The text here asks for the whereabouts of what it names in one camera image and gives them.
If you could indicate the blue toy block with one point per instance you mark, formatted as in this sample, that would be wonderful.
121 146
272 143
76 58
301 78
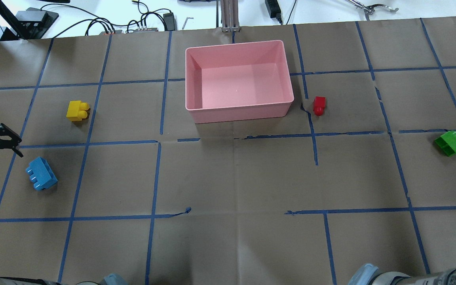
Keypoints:
41 174

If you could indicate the green toy block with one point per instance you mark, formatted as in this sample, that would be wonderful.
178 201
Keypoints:
447 143

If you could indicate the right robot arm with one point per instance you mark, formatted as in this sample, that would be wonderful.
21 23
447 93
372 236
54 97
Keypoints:
370 274

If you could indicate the pink plastic box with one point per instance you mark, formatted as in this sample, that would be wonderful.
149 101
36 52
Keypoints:
233 82

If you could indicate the yellow toy block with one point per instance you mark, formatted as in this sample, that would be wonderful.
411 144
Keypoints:
77 111

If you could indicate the black power adapter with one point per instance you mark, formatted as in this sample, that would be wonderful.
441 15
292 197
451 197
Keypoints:
274 10

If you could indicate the red toy block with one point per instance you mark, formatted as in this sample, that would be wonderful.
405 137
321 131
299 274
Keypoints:
319 105

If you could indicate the aluminium frame post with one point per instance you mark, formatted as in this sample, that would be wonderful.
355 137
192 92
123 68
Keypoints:
228 11

